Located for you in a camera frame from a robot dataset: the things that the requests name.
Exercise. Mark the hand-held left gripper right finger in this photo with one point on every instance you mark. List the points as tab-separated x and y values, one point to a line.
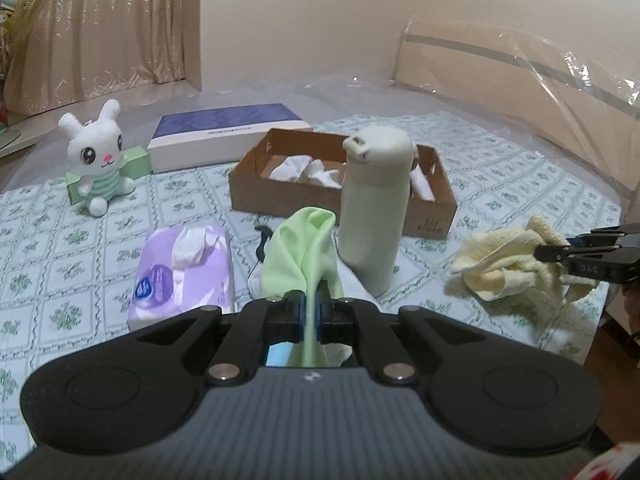
323	315

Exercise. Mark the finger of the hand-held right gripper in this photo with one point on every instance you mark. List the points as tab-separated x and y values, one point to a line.
550	252
615	237

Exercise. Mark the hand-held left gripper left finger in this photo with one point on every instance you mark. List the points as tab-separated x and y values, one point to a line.
300	312

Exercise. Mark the yellow towel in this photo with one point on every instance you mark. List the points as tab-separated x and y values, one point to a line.
500	265

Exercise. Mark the light green cloth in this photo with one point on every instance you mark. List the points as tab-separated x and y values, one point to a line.
295	250

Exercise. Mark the brown cardboard box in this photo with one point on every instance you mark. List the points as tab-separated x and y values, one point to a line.
260	192

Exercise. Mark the white printed cloth bag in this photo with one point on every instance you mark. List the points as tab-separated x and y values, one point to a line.
300	167

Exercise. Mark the purple tissue pack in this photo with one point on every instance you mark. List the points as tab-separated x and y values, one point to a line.
200	280

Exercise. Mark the cream thermos bottle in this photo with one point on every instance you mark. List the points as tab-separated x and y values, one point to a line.
370	220

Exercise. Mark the plastic wrapped wooden headboard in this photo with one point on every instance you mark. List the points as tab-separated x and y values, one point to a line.
525	85

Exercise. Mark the purple white flat box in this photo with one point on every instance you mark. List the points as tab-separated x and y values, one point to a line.
220	136

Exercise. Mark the person's red white clothing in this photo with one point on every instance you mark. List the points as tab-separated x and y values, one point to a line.
612	465

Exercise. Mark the plastic wrapped mattress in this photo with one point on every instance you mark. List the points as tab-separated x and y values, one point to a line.
340	97

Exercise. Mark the green tissue box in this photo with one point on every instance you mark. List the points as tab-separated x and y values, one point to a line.
137	160

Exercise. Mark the white plush bunny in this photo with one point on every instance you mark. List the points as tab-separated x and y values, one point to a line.
95	155

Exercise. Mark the beige curtain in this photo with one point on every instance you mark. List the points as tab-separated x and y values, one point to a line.
100	25

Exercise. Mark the plastic covered standing fan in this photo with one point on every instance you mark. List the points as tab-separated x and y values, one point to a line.
25	25

